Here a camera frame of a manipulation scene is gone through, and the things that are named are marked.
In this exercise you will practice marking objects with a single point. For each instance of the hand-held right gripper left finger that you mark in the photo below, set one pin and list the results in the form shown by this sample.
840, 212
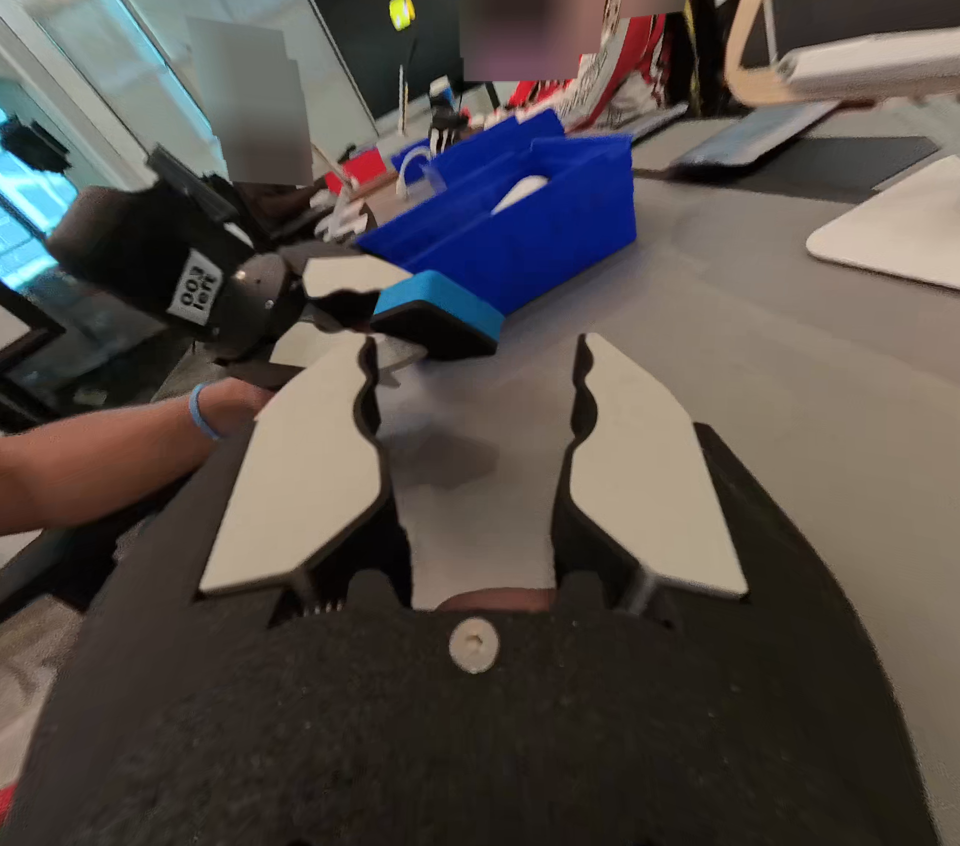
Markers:
300, 486

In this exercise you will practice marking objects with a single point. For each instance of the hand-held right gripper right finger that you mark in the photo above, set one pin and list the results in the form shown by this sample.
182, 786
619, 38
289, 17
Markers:
652, 493

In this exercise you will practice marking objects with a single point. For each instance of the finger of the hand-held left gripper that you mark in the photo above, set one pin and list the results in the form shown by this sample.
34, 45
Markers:
352, 277
315, 343

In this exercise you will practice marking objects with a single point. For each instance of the blue black whiteboard eraser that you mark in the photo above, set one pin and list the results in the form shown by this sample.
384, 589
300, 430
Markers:
442, 306

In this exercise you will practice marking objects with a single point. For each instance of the blue plastic bin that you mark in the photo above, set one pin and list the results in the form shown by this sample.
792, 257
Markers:
495, 140
525, 238

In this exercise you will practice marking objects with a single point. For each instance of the person's left forearm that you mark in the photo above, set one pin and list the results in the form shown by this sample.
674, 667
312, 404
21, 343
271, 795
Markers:
97, 463

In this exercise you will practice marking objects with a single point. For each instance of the blue wristband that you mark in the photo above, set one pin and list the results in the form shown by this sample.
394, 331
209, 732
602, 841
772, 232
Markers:
199, 411

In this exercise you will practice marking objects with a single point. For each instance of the black office chair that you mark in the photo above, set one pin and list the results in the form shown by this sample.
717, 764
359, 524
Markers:
187, 178

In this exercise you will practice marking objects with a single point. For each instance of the white upright stick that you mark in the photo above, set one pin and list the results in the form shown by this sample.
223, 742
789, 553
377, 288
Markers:
402, 103

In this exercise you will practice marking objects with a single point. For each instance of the white device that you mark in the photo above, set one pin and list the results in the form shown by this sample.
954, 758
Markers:
521, 193

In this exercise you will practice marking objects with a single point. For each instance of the dark grey flat case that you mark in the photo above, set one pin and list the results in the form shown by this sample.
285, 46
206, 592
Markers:
660, 122

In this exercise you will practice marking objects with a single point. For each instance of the dark flat mat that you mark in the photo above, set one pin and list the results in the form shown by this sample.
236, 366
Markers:
750, 137

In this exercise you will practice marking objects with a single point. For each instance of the small action camera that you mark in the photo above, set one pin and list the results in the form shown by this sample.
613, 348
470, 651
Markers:
446, 110

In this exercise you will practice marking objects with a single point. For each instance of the black wall screen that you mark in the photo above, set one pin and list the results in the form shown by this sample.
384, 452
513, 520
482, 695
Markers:
360, 35

